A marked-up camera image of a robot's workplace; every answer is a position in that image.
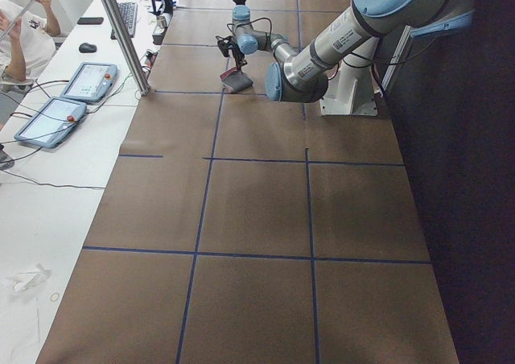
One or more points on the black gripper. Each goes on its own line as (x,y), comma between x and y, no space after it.
(236,53)

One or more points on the pink towel with white hem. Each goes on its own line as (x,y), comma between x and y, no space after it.
(235,81)

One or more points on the black keyboard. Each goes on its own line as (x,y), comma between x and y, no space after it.
(129,14)

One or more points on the upper blue teach pendant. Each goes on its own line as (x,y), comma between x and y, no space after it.
(90,82)

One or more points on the blue teach pendant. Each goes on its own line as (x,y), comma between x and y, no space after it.
(51,125)
(90,82)

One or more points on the black computer mouse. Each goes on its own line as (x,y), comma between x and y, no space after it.
(87,48)

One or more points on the black smartphone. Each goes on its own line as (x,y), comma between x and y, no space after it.
(90,20)

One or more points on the lower blue teach pendant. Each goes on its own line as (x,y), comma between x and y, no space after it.
(51,125)

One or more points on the person in white shirt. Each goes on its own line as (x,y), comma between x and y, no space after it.
(29,46)

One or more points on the crumpled white tissue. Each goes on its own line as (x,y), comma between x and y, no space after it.
(26,280)

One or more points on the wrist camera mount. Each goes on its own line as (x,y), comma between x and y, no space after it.
(225,45)

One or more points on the aluminium frame post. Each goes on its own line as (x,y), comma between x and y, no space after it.
(126,45)

